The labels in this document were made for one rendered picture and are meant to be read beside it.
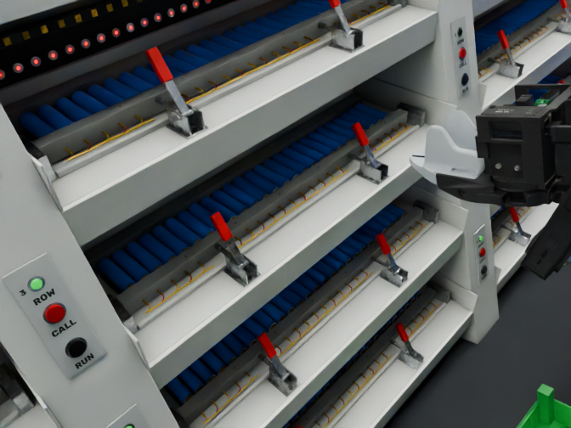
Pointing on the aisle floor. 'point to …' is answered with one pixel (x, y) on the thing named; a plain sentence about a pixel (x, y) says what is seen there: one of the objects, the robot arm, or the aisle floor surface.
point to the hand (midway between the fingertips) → (423, 166)
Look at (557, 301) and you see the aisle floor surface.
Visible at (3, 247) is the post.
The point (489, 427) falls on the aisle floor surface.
